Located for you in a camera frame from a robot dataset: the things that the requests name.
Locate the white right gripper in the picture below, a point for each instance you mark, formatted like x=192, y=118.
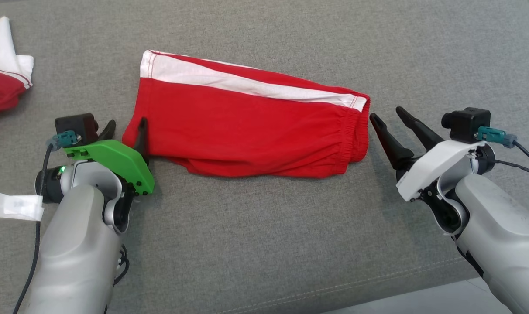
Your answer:
x=434, y=168

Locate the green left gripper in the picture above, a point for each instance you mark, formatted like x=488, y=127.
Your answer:
x=120, y=161

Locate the red shorts with white stripe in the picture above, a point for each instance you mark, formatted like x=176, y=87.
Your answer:
x=247, y=131

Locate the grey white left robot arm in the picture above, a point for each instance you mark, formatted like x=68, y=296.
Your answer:
x=77, y=244

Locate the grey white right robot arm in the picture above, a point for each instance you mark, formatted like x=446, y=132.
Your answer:
x=500, y=226

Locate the white paper label tag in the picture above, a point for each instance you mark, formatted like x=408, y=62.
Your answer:
x=11, y=205

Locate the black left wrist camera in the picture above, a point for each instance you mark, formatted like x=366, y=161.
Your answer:
x=77, y=124

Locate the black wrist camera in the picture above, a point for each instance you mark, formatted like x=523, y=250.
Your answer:
x=77, y=124
x=465, y=124

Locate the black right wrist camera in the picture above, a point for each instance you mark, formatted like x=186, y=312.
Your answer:
x=465, y=124

